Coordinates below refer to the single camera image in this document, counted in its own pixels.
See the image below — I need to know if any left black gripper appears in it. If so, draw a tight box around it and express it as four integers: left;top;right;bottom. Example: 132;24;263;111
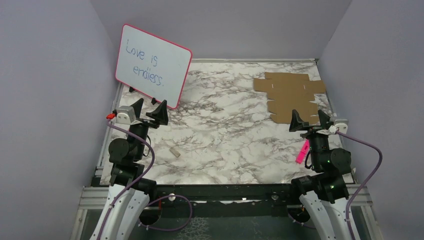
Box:
128;97;169;160

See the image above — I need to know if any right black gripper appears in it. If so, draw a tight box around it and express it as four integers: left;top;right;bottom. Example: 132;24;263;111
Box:
289;108;330;169

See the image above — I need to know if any brown cardboard box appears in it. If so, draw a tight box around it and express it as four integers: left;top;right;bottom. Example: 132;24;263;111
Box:
253;72;326;124

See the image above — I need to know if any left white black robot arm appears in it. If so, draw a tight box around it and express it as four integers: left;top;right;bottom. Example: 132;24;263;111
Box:
90;98;169;240

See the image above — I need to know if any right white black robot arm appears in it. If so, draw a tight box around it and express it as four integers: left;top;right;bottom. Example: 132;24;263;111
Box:
288;109;360;240

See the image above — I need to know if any pink marker pen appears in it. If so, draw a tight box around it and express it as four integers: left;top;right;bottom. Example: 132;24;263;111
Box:
295;140;310;164

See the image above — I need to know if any small cork stopper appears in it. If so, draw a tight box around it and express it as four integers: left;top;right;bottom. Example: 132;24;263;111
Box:
169;147;181;158

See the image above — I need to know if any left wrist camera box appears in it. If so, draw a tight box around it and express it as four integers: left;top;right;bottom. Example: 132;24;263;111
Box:
115;106;136;125

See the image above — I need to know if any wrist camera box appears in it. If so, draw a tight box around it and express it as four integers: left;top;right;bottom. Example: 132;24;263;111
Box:
328;119;349;135
115;106;136;125

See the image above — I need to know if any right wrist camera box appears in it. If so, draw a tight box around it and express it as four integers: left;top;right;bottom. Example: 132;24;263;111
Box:
328;119;349;135

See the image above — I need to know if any white board with pink frame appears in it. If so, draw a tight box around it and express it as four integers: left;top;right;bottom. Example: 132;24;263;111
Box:
115;24;193;109

